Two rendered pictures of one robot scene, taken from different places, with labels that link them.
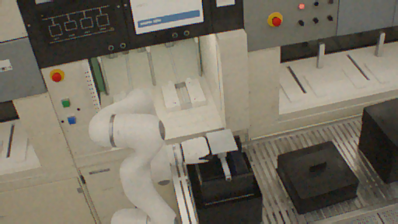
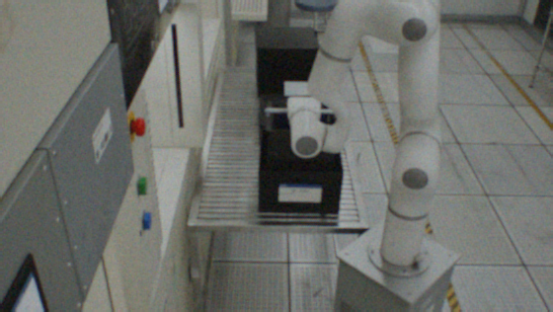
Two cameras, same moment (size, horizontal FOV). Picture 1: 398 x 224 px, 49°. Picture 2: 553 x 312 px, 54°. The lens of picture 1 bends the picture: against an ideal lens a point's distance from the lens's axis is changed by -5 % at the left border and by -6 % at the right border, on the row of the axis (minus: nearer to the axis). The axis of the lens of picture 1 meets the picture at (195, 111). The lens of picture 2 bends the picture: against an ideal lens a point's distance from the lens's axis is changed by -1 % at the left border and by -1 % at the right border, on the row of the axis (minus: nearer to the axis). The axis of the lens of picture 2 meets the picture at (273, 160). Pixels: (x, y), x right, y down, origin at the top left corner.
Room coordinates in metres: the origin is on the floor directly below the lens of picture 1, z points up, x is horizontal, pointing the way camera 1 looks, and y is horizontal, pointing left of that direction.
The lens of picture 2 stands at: (1.21, 1.52, 1.92)
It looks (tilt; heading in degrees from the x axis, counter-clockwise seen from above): 33 degrees down; 276
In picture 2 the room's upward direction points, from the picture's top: 2 degrees clockwise
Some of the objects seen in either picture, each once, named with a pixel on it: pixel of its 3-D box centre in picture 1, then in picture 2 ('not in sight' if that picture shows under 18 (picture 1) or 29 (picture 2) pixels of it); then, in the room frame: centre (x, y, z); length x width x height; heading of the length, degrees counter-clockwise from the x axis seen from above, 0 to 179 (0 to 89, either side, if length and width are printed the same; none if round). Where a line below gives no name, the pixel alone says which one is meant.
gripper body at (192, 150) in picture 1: (193, 150); (304, 111); (1.28, 0.03, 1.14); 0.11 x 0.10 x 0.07; 96
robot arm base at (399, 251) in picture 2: not in sight; (403, 232); (0.95, 0.22, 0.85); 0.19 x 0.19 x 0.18
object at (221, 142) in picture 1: (222, 169); (301, 131); (1.29, -0.08, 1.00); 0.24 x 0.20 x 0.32; 6
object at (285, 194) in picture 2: (224, 193); (298, 170); (1.29, -0.08, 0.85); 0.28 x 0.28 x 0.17; 6
